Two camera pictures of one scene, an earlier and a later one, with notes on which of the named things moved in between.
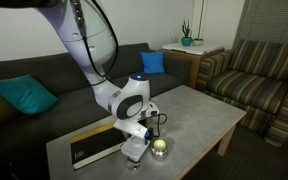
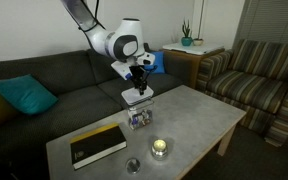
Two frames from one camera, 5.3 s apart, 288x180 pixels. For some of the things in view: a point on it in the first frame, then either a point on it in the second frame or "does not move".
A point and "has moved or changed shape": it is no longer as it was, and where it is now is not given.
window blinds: [280, 21] does not move
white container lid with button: [134, 147] has moved or changed shape
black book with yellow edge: [88, 147] does not move
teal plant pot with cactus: [187, 38] does not move
